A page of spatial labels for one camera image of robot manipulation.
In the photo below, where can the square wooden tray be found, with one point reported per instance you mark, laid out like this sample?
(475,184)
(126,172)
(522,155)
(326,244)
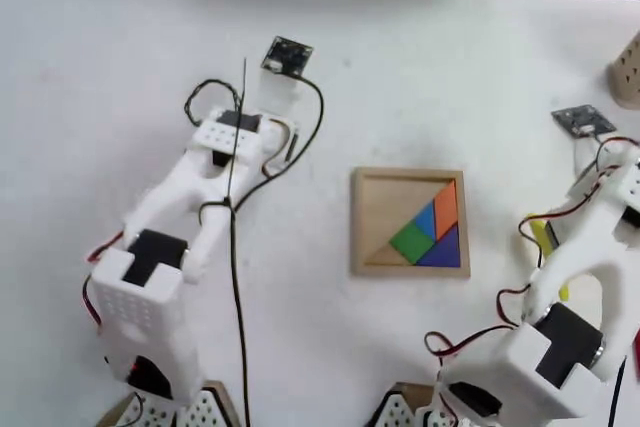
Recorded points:
(358,227)

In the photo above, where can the beige perforated block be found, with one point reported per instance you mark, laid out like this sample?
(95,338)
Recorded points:
(627,74)

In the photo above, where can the green square tangram piece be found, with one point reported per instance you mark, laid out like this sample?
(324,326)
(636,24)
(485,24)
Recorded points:
(411,244)

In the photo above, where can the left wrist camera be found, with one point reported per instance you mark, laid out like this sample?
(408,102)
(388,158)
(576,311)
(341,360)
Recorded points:
(287,55)

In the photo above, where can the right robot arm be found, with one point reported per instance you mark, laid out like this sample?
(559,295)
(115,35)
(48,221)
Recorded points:
(570,257)

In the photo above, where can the small natural wood triangle piece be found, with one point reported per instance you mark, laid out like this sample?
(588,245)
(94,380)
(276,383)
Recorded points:
(389,258)

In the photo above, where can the orange parallelogram tangram piece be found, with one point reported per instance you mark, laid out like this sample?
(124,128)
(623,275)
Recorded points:
(445,209)

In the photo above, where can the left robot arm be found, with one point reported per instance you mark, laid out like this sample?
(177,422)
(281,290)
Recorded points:
(140,307)

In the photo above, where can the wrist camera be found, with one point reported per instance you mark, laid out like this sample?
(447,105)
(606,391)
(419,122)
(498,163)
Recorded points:
(287,55)
(584,120)

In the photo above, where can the large natural wood triangle piece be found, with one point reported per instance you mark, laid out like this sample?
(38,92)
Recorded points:
(406,192)
(379,222)

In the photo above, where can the light blue triangle tangram piece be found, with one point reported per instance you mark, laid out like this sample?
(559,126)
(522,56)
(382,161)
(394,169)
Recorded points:
(424,223)

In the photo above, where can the dark blue triangle tangram piece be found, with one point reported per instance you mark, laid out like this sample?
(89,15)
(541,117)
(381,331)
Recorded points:
(444,251)

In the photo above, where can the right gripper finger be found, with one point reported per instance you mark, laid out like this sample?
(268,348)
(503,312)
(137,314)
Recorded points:
(542,236)

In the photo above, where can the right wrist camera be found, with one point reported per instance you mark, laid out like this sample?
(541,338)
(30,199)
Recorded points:
(584,120)

